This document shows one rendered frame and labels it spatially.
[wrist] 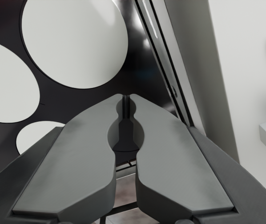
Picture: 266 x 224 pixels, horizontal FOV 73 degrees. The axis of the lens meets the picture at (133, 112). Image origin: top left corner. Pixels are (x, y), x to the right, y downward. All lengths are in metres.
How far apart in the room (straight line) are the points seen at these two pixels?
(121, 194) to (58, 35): 0.29
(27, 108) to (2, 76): 0.04
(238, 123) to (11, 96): 0.23
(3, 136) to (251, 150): 0.29
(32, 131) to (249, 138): 0.24
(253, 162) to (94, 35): 0.20
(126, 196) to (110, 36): 0.29
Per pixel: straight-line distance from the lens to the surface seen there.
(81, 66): 0.20
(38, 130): 0.26
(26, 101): 0.24
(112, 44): 0.19
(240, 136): 0.19
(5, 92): 0.25
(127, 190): 0.37
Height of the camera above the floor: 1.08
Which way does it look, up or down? 57 degrees down
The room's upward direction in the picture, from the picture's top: 177 degrees clockwise
